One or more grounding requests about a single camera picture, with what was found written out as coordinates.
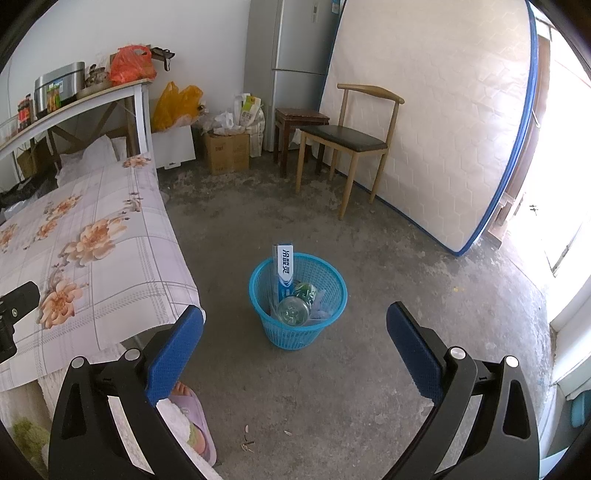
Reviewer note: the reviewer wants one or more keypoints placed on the white mattress with blue edge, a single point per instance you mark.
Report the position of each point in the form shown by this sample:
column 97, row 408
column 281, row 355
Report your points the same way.
column 438, row 129

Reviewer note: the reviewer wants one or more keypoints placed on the grey refrigerator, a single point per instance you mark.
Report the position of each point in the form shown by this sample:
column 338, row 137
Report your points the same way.
column 295, row 55

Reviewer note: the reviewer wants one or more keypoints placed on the wooden chair with black seat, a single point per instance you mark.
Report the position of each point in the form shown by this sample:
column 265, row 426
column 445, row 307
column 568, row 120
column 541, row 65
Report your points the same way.
column 344, row 138

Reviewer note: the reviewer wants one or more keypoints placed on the green plastic wrapper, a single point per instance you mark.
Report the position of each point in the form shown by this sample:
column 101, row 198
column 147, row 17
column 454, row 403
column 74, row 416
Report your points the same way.
column 307, row 291

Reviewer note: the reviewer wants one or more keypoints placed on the dark wooden stool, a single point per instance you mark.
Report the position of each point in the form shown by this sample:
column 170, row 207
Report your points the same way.
column 300, row 117

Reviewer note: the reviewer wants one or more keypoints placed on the silver rice cooker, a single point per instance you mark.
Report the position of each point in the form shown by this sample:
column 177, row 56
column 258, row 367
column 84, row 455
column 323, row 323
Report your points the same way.
column 60, row 90

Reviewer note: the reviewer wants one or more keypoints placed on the wooden door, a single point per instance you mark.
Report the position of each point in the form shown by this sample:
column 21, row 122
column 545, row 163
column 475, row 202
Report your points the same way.
column 521, row 138

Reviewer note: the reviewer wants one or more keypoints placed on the red plastic bag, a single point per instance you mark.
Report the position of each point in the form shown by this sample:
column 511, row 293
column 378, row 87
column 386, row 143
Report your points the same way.
column 131, row 67

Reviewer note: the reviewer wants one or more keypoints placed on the black clothing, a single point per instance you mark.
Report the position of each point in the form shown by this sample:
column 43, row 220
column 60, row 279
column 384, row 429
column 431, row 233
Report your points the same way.
column 23, row 194

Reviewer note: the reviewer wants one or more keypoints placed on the white frame desk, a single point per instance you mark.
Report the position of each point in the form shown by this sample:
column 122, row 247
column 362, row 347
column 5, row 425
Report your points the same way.
column 143, row 120

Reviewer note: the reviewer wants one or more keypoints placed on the white blue toothpaste box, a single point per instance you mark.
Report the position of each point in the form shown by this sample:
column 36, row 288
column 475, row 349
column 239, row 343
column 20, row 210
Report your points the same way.
column 284, row 267

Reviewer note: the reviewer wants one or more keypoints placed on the person's foot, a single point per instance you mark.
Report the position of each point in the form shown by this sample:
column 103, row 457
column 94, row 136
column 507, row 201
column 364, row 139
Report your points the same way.
column 181, row 391

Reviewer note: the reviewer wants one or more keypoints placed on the white plastic bag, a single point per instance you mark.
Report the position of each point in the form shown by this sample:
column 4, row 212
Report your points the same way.
column 224, row 122

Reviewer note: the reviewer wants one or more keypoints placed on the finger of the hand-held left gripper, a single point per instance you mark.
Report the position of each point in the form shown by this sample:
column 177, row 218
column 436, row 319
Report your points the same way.
column 21, row 297

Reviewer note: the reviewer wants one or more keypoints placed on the dark sauce jar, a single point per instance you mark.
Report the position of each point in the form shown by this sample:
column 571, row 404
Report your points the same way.
column 25, row 113

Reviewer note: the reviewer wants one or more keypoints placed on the blue plastic mesh basket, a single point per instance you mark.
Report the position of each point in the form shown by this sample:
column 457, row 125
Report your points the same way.
column 295, row 334

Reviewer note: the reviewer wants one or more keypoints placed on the white pillow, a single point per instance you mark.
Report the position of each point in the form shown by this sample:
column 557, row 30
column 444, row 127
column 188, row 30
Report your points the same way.
column 90, row 157

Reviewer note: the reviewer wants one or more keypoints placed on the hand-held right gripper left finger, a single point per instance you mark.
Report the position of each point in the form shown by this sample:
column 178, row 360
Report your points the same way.
column 173, row 355

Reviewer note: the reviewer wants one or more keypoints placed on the purple slipper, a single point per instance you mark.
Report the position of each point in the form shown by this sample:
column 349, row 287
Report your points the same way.
column 201, row 424

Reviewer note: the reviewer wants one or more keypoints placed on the clear plastic bottle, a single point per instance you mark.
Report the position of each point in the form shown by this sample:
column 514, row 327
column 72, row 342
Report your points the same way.
column 293, row 311

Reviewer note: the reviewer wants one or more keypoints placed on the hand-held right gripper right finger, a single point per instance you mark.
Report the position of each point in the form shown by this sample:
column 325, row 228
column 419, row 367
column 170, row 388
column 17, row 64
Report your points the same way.
column 411, row 355

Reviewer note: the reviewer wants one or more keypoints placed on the fluffy white robe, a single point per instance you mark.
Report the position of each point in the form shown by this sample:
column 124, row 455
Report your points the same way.
column 175, row 424

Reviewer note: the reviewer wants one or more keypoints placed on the white printed sack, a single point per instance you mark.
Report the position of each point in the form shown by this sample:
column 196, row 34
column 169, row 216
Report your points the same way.
column 251, row 120

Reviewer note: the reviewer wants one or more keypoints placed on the orange plastic bag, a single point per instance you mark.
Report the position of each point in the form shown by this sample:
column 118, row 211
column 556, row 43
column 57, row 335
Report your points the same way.
column 173, row 108

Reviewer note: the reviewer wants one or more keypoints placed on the small cardboard box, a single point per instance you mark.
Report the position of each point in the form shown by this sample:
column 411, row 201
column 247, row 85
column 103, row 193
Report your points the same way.
column 27, row 164

